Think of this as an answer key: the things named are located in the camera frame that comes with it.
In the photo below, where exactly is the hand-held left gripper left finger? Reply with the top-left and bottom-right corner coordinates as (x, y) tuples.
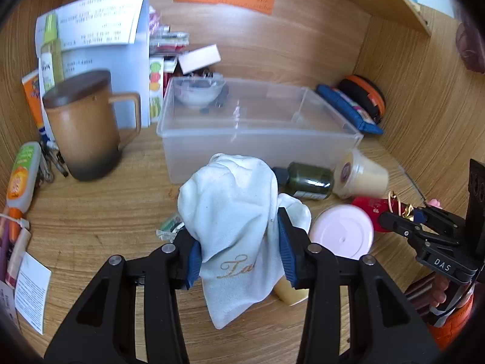
(43, 227), (203, 364)

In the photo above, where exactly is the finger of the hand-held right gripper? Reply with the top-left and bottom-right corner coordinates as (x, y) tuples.
(415, 205), (467, 236)
(379, 211), (426, 240)

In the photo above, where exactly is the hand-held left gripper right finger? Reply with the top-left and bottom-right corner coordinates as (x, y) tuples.
(276, 207), (442, 364)

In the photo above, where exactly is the red pouch with gold ribbon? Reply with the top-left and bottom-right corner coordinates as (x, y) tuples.
(350, 193), (414, 232)

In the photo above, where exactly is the gold cosmetic bottle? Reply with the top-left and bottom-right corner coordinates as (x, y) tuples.
(273, 275), (309, 306)

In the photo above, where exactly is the pink lidded cream jar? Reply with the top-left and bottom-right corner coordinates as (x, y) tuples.
(309, 204), (375, 260)

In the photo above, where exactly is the cream pudding cup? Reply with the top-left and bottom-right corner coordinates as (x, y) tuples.
(333, 149), (390, 200)

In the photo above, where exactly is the white embroidered cloth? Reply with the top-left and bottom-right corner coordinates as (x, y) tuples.
(177, 153), (312, 330)

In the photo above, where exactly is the dark green glass bottle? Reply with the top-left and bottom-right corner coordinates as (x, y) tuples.
(272, 162), (335, 200)

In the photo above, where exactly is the clear plastic storage box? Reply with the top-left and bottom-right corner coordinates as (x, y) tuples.
(156, 77), (364, 184)

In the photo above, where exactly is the person's right forearm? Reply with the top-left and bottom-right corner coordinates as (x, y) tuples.
(428, 296), (479, 351)

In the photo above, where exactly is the wooden desktop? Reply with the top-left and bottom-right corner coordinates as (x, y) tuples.
(5, 116), (476, 364)

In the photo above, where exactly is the person's right hand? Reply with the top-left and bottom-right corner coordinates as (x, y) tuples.
(430, 275), (452, 309)

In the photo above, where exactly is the green candy wrapper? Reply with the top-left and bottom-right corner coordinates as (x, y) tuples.
(156, 214), (186, 241)

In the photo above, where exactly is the blue zip pouch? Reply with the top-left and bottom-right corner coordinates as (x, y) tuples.
(316, 84), (384, 135)

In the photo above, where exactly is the black and orange round case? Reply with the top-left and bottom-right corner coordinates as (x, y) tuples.
(337, 75), (386, 124)

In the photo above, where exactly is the white paper leaflet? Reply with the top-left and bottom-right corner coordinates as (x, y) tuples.
(14, 252), (52, 334)

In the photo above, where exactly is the clear glass bowl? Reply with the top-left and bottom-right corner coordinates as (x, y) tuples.
(172, 78), (225, 107)

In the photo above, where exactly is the brown mug with lid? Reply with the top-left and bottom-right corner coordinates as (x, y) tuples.
(42, 69), (142, 182)

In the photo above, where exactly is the bunch of keys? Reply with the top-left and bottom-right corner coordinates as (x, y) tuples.
(38, 142), (69, 186)

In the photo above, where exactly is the beige cosmetic tube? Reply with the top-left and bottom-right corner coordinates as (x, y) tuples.
(8, 229), (32, 289)

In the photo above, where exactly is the fruit print box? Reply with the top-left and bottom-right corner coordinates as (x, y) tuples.
(149, 57), (165, 122)

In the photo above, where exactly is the purple cosmetic tube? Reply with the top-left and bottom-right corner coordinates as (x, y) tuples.
(0, 216), (16, 285)

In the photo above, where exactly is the orange and grey tube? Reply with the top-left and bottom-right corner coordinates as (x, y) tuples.
(5, 141), (42, 213)

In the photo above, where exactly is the small white box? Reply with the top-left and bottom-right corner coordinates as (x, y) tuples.
(178, 44), (221, 74)

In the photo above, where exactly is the stack of red packets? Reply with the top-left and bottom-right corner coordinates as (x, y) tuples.
(149, 5), (190, 59)

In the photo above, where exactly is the orange carton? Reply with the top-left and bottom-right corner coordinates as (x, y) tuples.
(22, 69), (48, 137)

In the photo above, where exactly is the yellow-green spray bottle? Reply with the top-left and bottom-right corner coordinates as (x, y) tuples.
(40, 13), (65, 93)

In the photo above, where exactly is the white printed paper sheet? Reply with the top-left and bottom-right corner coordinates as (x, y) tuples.
(57, 0), (147, 50)

